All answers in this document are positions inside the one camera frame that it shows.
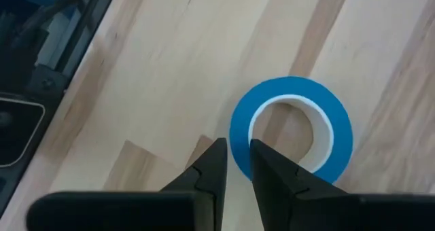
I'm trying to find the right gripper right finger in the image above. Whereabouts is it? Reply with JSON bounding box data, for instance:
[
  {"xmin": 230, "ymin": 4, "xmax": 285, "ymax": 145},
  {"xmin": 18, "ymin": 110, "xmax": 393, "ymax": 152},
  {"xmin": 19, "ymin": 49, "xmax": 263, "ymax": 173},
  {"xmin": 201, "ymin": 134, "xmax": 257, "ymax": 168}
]
[{"xmin": 249, "ymin": 139, "xmax": 435, "ymax": 231}]

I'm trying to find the light blue tape roll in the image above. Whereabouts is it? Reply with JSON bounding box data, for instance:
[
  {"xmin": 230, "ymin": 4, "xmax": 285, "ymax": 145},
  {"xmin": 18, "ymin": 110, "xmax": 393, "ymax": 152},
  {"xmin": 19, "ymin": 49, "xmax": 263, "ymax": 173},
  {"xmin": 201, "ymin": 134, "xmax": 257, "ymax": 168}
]
[{"xmin": 229, "ymin": 75, "xmax": 354, "ymax": 185}]

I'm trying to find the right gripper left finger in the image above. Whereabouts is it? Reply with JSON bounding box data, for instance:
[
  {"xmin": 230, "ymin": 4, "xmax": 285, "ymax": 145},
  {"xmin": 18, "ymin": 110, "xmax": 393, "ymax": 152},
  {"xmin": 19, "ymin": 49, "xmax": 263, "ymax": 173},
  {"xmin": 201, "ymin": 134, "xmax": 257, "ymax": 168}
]
[{"xmin": 26, "ymin": 137, "xmax": 228, "ymax": 231}]

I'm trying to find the black aluminium table frame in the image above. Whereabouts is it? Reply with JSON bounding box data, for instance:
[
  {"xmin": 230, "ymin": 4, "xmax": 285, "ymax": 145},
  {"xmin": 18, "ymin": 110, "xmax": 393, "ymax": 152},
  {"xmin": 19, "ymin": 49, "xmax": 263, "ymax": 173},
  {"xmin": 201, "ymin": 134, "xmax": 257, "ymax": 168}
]
[{"xmin": 0, "ymin": 0, "xmax": 120, "ymax": 218}]

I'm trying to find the black device with pale rim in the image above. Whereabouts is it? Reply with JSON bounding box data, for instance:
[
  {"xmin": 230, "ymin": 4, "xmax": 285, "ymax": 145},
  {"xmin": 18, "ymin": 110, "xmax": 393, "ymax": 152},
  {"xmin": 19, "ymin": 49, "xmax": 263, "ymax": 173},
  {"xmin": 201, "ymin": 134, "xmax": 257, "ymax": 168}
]
[{"xmin": 0, "ymin": 93, "xmax": 46, "ymax": 167}]

